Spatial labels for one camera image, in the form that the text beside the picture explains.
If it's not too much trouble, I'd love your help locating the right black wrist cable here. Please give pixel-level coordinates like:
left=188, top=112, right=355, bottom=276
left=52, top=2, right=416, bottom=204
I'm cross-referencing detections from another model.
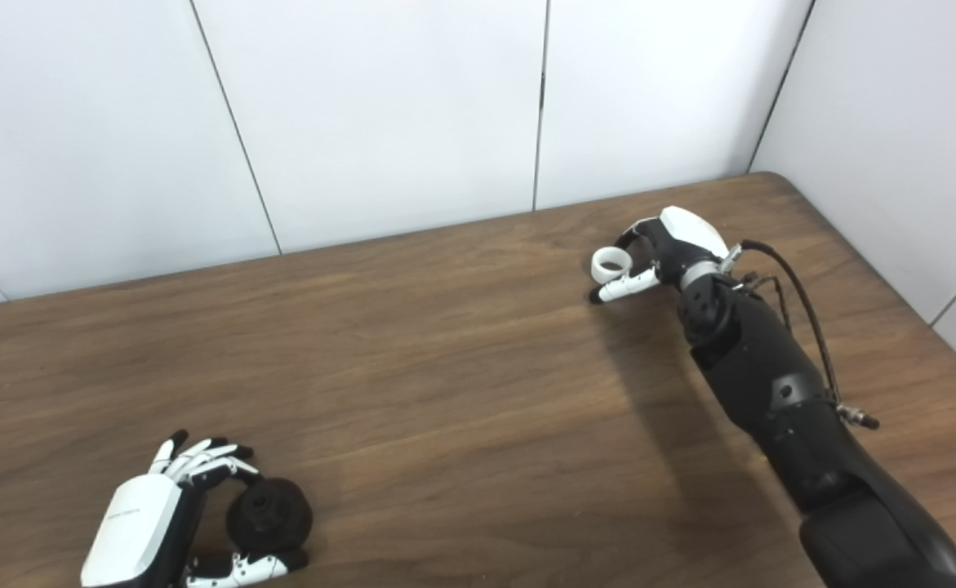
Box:
left=721, top=238, right=882, bottom=432

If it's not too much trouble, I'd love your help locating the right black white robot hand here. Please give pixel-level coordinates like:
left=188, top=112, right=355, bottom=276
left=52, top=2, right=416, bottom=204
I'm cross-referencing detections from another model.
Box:
left=589, top=206, right=731, bottom=305

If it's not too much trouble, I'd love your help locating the round black part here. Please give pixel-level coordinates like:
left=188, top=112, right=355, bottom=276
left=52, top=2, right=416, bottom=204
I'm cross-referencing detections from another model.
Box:
left=225, top=477, right=314, bottom=557

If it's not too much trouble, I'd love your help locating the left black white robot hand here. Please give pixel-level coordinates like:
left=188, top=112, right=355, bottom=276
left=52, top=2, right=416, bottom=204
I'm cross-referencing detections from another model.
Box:
left=80, top=430, right=311, bottom=588

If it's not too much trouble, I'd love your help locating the white ring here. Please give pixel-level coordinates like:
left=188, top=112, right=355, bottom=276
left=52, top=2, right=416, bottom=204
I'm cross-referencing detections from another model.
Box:
left=591, top=246, right=634, bottom=286

